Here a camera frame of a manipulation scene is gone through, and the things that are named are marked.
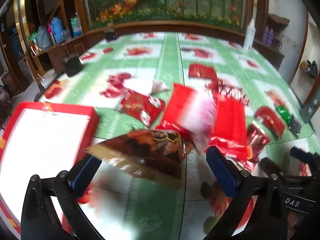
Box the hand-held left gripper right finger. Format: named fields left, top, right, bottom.
left=205, top=146, right=288, bottom=240

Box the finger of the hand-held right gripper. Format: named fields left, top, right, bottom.
left=290, top=146, right=320, bottom=178
left=260, top=157, right=285, bottom=179

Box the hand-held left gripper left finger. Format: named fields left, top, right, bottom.
left=21, top=155, right=102, bottom=240

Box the purple snack packet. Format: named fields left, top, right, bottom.
left=289, top=117, right=302, bottom=137

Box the small red snack packet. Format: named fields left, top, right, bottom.
left=255, top=106, right=286, bottom=139

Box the red cardboard box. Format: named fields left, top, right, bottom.
left=0, top=102, right=100, bottom=238

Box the brown snack packet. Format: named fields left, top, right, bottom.
left=86, top=129, right=195, bottom=189

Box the large red snack packet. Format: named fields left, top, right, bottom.
left=210, top=92, right=250, bottom=160
left=156, top=83, right=217, bottom=153

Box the white snack packet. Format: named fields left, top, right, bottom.
left=125, top=79, right=169, bottom=97

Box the dark red small packet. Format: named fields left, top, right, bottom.
left=246, top=120, right=272, bottom=162

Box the green wrapped candy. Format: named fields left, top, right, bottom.
left=276, top=105, right=293, bottom=124

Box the red patterned wrapper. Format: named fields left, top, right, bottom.
left=205, top=79, right=252, bottom=105

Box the red gold patterned packet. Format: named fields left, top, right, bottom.
left=116, top=90, right=166, bottom=127

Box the flat red packet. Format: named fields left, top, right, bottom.
left=188, top=64, right=218, bottom=79

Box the white bucket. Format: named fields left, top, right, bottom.
left=39, top=69, right=59, bottom=90

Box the black cup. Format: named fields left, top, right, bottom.
left=61, top=54, right=83, bottom=77

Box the white bottle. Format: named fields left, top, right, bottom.
left=244, top=17, right=256, bottom=52

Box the green printed tablecloth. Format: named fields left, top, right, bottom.
left=0, top=31, right=315, bottom=240

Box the grey thermos jug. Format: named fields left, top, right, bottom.
left=35, top=26, right=52, bottom=50

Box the black holder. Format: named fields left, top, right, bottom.
left=104, top=23, right=118, bottom=42

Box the wooden cabinet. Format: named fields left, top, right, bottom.
left=0, top=0, right=88, bottom=93

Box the blue thermos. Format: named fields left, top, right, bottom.
left=51, top=17, right=65, bottom=44

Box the green label water bottle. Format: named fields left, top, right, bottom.
left=70, top=12, right=83, bottom=37

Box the flower mural panel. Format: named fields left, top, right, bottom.
left=80, top=0, right=253, bottom=30

